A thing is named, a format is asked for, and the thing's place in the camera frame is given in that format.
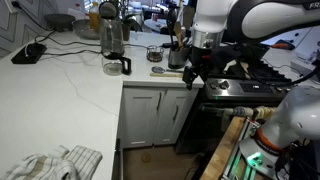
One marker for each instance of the striped dish towel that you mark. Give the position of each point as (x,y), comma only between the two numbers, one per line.
(56,165)

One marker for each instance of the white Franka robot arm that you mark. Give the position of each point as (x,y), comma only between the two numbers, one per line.
(276,20)

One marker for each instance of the tall glass jar black lid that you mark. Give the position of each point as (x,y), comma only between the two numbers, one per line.
(111,36)

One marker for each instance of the beige rolled cloth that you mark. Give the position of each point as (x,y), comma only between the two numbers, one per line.
(246,111)

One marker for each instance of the black stove range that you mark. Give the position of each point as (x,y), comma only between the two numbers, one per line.
(246,88)

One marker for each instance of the black ladle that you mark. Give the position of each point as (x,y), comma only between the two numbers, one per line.
(171,18)

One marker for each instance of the metal spoon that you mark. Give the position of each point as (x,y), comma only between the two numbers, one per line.
(157,69)

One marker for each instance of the dark plant pot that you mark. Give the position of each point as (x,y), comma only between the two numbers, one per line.
(126,31)

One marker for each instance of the black cast iron tray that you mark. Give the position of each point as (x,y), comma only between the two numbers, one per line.
(220,71)

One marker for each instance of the flat wooden spatula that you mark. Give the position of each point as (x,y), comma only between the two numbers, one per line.
(166,75)

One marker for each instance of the metal utensil holder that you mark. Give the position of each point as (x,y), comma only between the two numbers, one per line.
(176,58)

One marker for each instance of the dark stone bowl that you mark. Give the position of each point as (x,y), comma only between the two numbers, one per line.
(60,20)

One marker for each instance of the flat black box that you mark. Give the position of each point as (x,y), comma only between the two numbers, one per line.
(28,55)

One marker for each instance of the orange juice bottle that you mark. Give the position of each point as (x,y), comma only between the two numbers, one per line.
(94,16)

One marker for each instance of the white cabinet door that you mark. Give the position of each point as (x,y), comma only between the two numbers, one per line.
(141,116)
(175,116)

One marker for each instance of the round white table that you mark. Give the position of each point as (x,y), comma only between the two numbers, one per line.
(155,24)

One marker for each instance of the orange black device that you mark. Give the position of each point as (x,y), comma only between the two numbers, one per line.
(280,45)

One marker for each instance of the brown wooden cooking spoon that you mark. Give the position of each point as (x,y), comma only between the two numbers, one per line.
(178,31)

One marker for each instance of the beige spatula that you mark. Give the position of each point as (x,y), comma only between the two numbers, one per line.
(187,16)

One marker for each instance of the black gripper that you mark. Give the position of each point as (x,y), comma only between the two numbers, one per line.
(203,59)

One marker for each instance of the small glass jar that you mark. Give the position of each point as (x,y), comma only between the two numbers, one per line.
(155,55)

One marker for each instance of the red can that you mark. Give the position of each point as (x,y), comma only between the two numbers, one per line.
(154,16)

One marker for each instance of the aluminium robot stand frame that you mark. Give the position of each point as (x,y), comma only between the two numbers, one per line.
(233,166)

